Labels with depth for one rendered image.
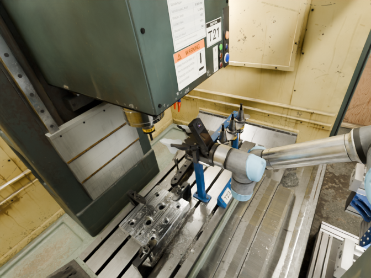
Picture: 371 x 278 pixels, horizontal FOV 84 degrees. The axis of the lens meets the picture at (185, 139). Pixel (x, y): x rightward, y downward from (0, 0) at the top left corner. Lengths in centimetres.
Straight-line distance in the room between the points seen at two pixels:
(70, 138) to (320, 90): 150
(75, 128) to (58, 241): 92
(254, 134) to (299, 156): 112
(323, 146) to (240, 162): 23
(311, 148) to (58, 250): 162
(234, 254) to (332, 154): 78
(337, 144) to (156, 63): 52
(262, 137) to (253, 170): 117
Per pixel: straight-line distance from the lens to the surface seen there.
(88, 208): 148
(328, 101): 163
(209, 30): 74
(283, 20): 151
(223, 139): 106
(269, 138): 178
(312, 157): 70
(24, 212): 176
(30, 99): 108
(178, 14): 61
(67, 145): 119
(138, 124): 77
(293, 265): 123
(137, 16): 51
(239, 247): 128
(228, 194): 121
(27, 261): 188
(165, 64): 57
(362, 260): 27
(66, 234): 183
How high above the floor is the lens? 191
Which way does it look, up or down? 38 degrees down
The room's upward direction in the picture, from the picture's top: 9 degrees counter-clockwise
